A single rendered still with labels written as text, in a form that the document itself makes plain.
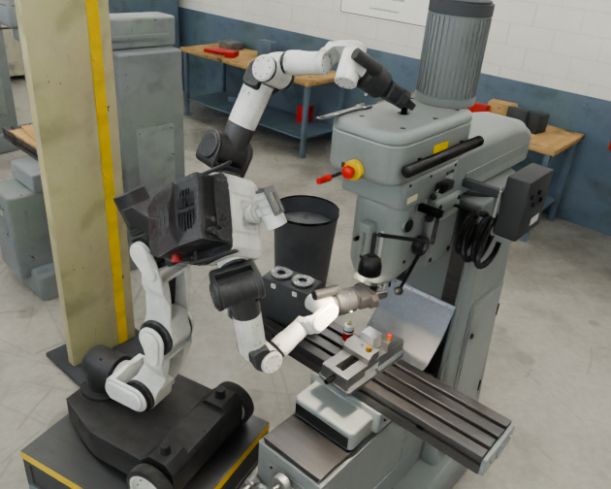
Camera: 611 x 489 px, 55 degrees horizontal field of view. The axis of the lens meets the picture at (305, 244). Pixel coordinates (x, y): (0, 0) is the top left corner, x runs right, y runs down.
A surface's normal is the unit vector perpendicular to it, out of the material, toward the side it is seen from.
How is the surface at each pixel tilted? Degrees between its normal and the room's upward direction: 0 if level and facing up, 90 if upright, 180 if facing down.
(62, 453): 0
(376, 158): 90
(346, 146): 90
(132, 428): 0
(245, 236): 58
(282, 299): 90
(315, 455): 0
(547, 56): 90
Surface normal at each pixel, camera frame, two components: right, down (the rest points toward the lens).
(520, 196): -0.65, 0.32
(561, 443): 0.07, -0.88
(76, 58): 0.75, 0.36
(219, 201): 0.79, -0.22
